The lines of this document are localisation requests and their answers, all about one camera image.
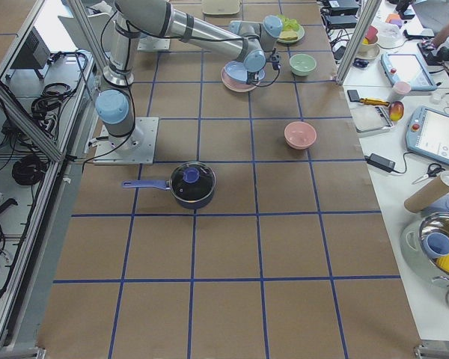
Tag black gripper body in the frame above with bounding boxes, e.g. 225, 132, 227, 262
246, 71, 260, 84

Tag pink plate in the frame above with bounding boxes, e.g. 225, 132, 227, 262
221, 67, 257, 93

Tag blue plate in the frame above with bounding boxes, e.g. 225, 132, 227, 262
224, 61, 266, 84

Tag pale green bowl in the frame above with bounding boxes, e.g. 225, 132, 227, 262
290, 53, 317, 76

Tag bread slice on plate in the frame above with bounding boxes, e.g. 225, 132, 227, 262
278, 30, 298, 41

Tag green plate with food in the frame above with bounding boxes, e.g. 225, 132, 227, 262
277, 25, 305, 44

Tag green lettuce leaf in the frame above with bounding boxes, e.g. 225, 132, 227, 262
277, 14, 300, 31

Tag pink bowl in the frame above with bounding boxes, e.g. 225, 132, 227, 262
284, 121, 317, 150

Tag cream white toaster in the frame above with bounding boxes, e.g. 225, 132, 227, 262
201, 0, 242, 16

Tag beige bowl with toys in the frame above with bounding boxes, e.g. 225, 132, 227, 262
357, 25, 378, 59

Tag blue saucepan with glass lid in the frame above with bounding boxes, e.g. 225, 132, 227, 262
121, 162, 216, 209

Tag pink cup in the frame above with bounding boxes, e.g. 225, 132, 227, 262
388, 81, 412, 102

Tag upper blue teach pendant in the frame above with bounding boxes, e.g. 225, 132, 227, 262
380, 53, 437, 91

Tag blue teach pendant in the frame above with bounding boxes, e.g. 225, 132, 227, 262
380, 53, 437, 91
406, 106, 449, 165

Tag black power adapter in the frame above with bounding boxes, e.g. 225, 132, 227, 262
365, 153, 395, 173

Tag lower blue teach pendant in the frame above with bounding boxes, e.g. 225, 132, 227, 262
406, 106, 449, 165

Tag scissors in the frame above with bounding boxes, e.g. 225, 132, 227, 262
412, 162, 445, 185

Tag cardboard tube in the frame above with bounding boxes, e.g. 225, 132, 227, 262
403, 171, 449, 213

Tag steel mixing bowl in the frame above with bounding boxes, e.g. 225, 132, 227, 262
399, 212, 449, 310

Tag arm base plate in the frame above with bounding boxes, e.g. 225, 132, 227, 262
92, 117, 159, 165

